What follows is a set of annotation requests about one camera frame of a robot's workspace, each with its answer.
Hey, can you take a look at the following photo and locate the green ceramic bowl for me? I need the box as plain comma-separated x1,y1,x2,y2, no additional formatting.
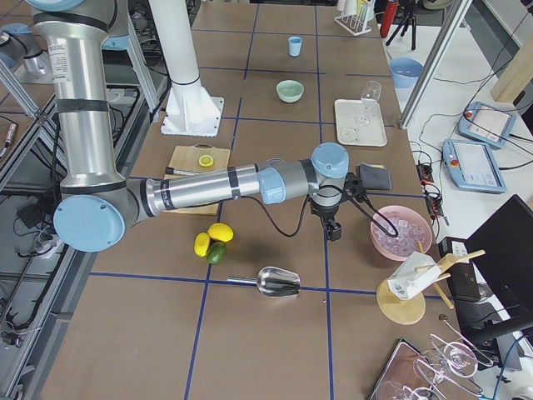
276,80,304,103

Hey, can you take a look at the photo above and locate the light blue plastic cup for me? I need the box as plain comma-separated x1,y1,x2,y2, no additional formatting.
287,36,303,58

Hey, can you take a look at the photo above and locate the pink bowl with ice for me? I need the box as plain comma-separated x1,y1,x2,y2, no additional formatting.
370,205,433,261

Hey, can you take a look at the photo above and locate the steel ice scoop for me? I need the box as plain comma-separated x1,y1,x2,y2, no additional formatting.
227,266,301,298

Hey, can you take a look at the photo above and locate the blue bowl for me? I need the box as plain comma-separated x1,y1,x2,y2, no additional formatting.
389,57,424,88

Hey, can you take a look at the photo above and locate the grey folded cloth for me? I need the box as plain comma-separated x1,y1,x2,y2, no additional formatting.
356,163,391,190

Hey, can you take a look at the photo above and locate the white paper carton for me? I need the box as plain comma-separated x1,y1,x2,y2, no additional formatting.
386,252,441,300

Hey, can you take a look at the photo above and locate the cream bear tray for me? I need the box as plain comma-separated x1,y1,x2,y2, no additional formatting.
334,99,387,148

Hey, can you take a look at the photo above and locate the yellow lemon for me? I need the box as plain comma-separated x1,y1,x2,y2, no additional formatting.
207,222,234,243
193,232,211,258

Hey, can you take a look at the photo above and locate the wooden stand round base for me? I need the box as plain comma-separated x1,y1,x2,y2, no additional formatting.
376,250,486,325

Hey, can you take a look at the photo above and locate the green lime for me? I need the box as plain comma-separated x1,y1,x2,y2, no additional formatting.
206,242,227,264

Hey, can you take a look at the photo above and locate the clear wine glass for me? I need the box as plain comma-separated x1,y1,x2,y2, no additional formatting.
355,80,381,127

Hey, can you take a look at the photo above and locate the half lemon slice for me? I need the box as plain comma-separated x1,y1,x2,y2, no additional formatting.
198,154,215,168

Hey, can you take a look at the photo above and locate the wooden cutting board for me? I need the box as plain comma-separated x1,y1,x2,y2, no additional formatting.
160,144,232,217

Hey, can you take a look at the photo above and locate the near blue teach pendant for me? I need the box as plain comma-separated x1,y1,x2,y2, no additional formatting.
442,139,506,193

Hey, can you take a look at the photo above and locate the blue teach pendant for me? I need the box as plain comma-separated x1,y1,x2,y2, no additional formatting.
458,102,516,148
442,139,506,193

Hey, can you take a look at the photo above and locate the black monitor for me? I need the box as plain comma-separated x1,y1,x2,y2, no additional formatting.
463,194,532,343

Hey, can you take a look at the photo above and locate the steel muddler black tip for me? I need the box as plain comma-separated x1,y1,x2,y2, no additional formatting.
165,167,198,176

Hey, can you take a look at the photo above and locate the black tray with glasses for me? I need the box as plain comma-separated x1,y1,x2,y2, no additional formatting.
367,338,485,400

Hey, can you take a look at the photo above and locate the upside down wine glass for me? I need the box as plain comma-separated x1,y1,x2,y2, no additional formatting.
425,333,494,383

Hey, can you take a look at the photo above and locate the far blue teach pendant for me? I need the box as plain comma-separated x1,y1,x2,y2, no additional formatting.
458,102,516,148

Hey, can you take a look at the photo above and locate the black tripod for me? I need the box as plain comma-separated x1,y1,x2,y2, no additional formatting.
385,0,419,51

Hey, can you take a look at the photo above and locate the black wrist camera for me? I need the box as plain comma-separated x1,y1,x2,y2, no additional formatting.
343,172,367,203

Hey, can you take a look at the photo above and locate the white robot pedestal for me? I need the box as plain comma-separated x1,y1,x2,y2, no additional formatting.
149,0,224,138

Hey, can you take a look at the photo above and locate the white wire cup rack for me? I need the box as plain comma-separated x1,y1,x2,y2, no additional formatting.
334,0,375,36

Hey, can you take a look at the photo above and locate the aluminium frame post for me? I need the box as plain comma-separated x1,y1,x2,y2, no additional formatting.
398,0,473,129

